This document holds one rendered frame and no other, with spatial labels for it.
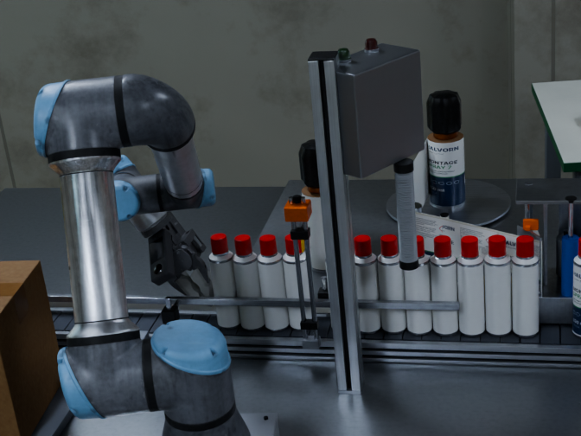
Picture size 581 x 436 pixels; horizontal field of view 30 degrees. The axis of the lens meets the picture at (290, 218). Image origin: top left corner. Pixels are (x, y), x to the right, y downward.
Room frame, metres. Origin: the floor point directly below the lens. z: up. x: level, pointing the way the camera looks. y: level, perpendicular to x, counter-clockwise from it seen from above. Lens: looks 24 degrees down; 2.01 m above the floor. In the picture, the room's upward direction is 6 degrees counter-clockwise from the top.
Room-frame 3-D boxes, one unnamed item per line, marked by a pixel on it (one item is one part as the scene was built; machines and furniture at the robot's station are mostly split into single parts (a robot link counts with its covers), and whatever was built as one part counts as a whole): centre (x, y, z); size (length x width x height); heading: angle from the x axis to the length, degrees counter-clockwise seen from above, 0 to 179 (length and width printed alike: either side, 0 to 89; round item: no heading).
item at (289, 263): (1.96, 0.00, 0.98); 0.05 x 0.05 x 0.20
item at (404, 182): (1.80, -0.21, 1.18); 0.04 x 0.04 x 0.21
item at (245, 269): (1.98, 0.10, 0.98); 0.05 x 0.05 x 0.20
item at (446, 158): (2.48, -0.40, 1.04); 0.09 x 0.09 x 0.29
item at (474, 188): (2.48, -0.40, 0.89); 0.31 x 0.31 x 0.01
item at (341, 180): (1.79, -0.08, 1.16); 0.04 x 0.04 x 0.67; 75
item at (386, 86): (1.83, -0.16, 1.38); 0.17 x 0.10 x 0.19; 131
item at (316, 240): (2.23, -0.07, 1.03); 0.09 x 0.09 x 0.30
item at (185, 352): (1.48, 0.19, 1.10); 0.13 x 0.12 x 0.14; 92
